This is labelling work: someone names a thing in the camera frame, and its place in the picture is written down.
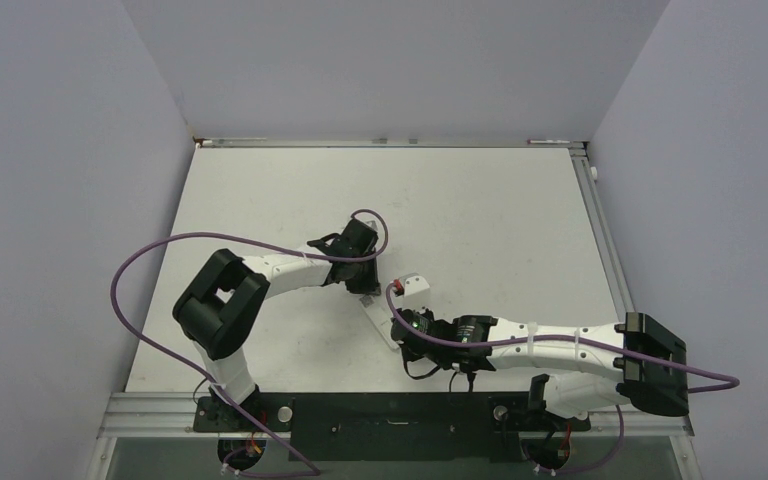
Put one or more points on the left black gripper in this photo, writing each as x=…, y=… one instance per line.
x=369, y=286

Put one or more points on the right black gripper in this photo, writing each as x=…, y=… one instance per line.
x=411, y=354

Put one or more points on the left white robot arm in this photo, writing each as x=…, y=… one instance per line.
x=218, y=309

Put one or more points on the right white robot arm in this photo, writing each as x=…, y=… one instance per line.
x=636, y=361

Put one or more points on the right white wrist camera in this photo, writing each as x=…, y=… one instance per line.
x=413, y=292

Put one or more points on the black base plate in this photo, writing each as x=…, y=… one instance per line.
x=333, y=427

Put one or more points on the aluminium frame rail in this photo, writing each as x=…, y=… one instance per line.
x=510, y=232

